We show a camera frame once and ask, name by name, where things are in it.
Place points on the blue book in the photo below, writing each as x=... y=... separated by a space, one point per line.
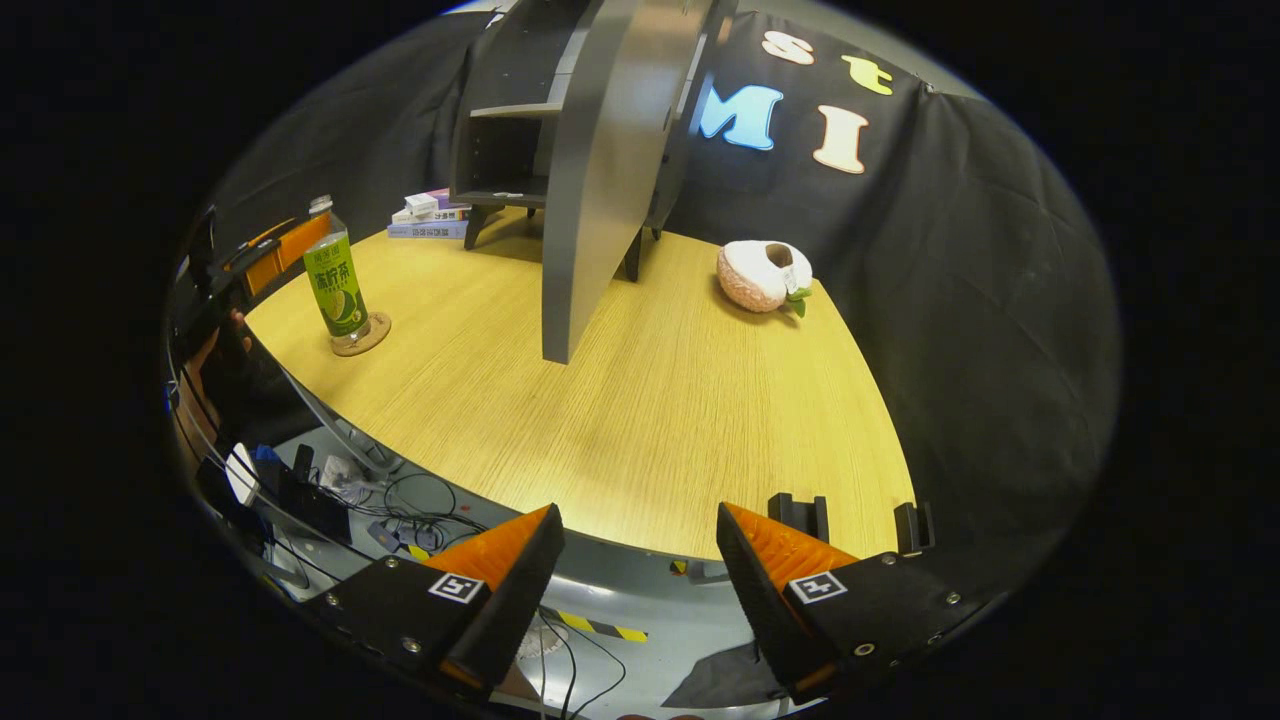
x=428 y=231

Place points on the dark cloth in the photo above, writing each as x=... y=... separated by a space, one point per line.
x=720 y=682

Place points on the grey cabinet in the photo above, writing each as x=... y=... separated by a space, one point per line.
x=500 y=150

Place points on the pink book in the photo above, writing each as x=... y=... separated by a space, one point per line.
x=432 y=199

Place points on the black backdrop cloth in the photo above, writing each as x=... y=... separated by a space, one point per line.
x=1000 y=300

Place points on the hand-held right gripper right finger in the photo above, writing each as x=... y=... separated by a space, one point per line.
x=760 y=600

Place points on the clear bottle with green label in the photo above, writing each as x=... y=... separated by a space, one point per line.
x=338 y=285

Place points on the white book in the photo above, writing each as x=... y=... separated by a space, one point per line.
x=440 y=214

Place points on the yellow black hazard tape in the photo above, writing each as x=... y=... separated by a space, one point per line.
x=600 y=627

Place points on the black table edge clamp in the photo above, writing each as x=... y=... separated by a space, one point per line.
x=913 y=527
x=797 y=515

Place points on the pink white plush toy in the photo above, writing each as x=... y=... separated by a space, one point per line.
x=760 y=275

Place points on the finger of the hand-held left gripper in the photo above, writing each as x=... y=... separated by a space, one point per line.
x=290 y=245

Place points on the black box device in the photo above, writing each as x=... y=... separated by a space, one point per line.
x=315 y=505

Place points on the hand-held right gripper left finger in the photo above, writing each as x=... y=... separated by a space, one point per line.
x=515 y=590

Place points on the round cork coaster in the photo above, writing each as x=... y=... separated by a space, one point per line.
x=372 y=335

